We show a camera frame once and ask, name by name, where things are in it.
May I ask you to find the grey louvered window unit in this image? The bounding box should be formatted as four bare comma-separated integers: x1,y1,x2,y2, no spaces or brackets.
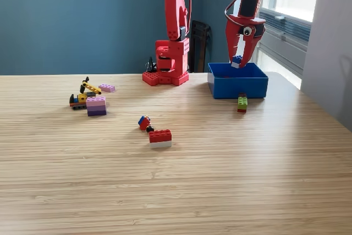
258,8,312,52

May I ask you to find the flat pink brick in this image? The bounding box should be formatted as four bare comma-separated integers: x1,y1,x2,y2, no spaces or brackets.
98,83,116,93

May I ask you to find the black cable clump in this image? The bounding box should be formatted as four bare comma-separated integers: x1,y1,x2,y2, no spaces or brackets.
145,56,158,73

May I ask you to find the black folded chair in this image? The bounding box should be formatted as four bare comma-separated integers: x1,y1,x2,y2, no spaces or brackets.
189,20,213,73

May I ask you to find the blue plastic bin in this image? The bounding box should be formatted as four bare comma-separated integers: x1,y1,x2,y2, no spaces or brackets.
207,62,269,100

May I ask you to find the blue and white brick stack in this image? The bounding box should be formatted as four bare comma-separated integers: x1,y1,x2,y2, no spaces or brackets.
230,55,244,69

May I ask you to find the red and white brick stack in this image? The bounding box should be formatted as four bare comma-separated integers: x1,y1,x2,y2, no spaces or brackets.
148,129,173,149

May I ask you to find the toy figure red shirt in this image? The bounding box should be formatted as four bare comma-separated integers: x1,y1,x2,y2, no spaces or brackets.
138,116,155,134

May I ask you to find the green and red brick stack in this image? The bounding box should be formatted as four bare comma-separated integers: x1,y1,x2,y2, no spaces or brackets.
237,92,248,113

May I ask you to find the small yellow toy digger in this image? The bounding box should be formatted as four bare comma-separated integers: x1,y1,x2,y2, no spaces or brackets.
68,76,102,110

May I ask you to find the pink and purple brick stack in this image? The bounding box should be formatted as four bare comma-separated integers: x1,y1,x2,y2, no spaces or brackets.
86,96,107,117

